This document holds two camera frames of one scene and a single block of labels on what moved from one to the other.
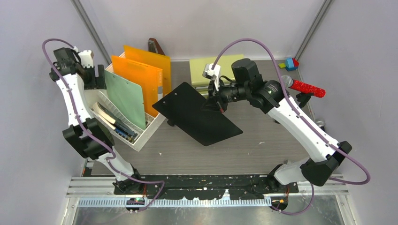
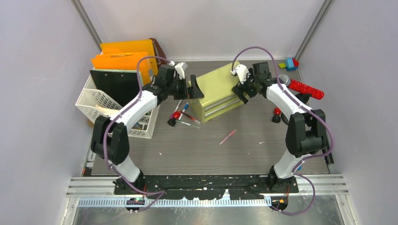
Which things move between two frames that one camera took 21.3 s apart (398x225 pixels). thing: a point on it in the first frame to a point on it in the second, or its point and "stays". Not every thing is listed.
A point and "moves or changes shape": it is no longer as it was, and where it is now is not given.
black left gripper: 97,82 to 193,92
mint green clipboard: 127,94 to 116,70
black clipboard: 183,105 to 119,86
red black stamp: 172,121 stays
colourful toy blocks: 291,64 stays
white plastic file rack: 154,123 moves or changes shape
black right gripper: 212,104 to 238,92
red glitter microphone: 302,86 stays
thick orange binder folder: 151,77 moves or changes shape
